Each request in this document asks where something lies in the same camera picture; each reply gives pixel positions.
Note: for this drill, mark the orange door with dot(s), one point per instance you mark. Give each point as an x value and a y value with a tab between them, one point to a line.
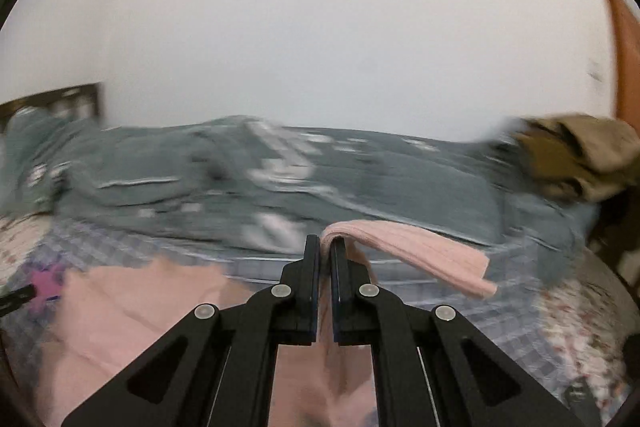
625	57

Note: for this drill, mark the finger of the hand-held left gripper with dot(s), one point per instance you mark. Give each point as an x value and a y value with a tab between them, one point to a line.
17	298

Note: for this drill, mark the dark wooden headboard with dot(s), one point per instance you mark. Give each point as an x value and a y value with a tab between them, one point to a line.
75	99

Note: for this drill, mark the brown cloth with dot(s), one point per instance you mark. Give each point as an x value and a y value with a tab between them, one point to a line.
590	152

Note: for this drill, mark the floral bedsheet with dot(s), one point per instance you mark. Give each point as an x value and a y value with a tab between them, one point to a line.
575	332

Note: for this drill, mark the checked bedsheet with pink stars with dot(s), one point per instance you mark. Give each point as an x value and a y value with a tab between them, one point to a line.
450	332

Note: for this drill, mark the grey-green printed blanket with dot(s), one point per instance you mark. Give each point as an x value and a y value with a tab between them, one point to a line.
350	177

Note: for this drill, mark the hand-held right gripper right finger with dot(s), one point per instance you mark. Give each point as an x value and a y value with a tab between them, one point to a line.
336	307

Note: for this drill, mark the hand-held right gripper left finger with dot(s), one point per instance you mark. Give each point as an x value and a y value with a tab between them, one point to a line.
314	307

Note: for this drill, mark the pink ribbed knit garment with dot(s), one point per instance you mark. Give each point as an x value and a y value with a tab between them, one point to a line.
150	307

